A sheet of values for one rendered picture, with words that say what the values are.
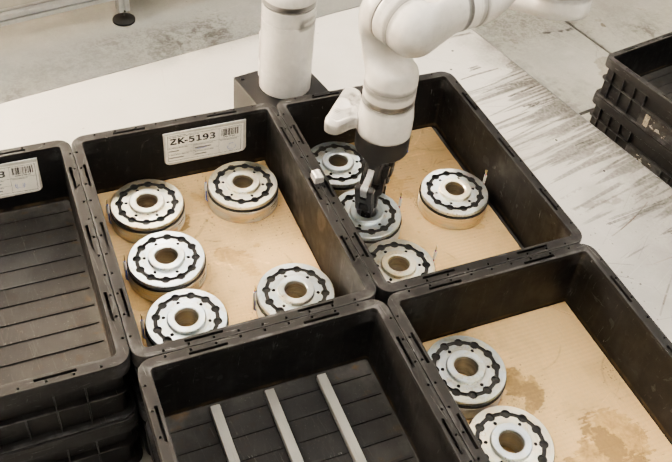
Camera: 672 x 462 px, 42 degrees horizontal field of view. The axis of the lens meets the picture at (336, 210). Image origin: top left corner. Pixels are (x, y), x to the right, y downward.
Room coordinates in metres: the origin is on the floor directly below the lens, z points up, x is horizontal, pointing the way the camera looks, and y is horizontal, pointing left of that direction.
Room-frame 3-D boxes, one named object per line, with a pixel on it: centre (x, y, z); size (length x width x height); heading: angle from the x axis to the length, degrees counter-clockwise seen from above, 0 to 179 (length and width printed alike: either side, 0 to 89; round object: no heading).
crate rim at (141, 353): (0.79, 0.16, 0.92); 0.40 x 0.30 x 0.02; 27
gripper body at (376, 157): (0.92, -0.05, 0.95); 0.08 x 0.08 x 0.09
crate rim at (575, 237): (0.93, -0.11, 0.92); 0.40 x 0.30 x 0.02; 27
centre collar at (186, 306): (0.67, 0.17, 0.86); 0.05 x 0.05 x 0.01
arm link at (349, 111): (0.93, -0.03, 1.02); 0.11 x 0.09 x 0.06; 74
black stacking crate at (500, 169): (0.93, -0.11, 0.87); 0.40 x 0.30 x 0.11; 27
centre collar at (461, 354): (0.64, -0.18, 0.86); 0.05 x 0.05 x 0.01
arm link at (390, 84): (0.93, -0.05, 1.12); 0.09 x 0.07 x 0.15; 42
